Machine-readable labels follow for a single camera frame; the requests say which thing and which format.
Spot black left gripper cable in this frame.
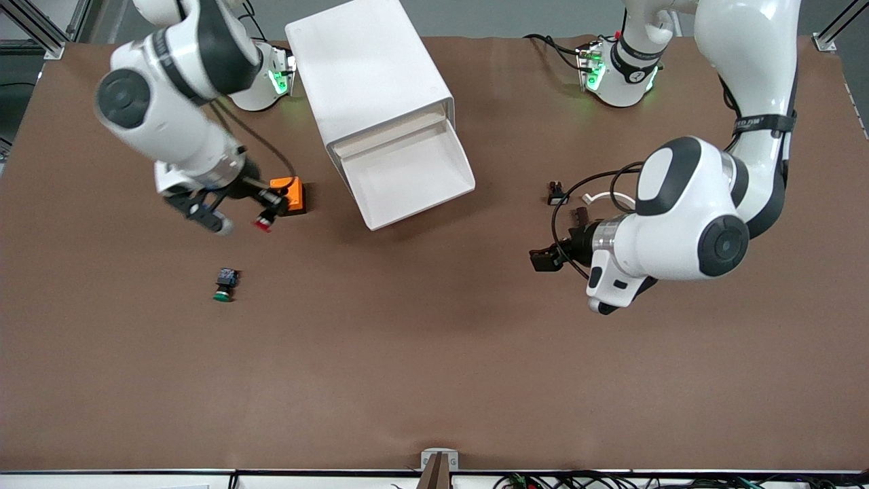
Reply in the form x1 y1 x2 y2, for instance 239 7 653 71
551 162 642 280

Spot orange button box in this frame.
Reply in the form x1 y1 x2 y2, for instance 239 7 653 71
270 177 307 217

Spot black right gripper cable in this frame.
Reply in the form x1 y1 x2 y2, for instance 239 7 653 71
210 102 296 181

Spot green push button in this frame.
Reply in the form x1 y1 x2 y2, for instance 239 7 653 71
212 268 240 303

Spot aluminium frame profile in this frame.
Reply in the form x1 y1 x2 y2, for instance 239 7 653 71
811 0 869 53
0 0 69 60

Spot black arm base cable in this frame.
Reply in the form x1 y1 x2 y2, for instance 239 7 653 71
523 33 586 70

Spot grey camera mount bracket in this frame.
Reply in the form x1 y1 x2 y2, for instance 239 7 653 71
415 448 460 489

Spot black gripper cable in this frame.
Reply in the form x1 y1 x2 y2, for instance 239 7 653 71
210 102 296 181
551 162 642 280

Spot tangled cable bundle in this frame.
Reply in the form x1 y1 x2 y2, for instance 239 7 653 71
492 471 869 489

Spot white curved plastic bracket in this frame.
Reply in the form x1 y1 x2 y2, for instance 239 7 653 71
582 192 635 211

